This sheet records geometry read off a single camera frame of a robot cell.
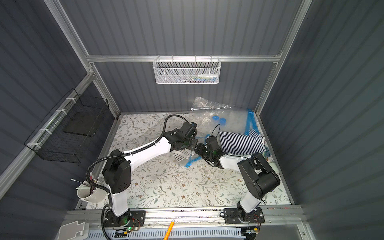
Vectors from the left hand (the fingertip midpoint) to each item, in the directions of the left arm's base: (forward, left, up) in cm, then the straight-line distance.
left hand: (197, 145), depth 85 cm
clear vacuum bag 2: (+32, -36, -14) cm, 50 cm away
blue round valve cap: (+31, -20, -13) cm, 39 cm away
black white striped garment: (+1, +7, -11) cm, 13 cm away
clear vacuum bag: (-8, +6, -6) cm, 12 cm away
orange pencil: (-39, +14, -14) cm, 44 cm away
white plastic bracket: (-40, +55, -7) cm, 68 cm away
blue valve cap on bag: (+33, -15, -12) cm, 38 cm away
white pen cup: (-23, +56, -9) cm, 61 cm away
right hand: (+2, 0, -7) cm, 7 cm away
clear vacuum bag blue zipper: (+34, -11, -13) cm, 38 cm away
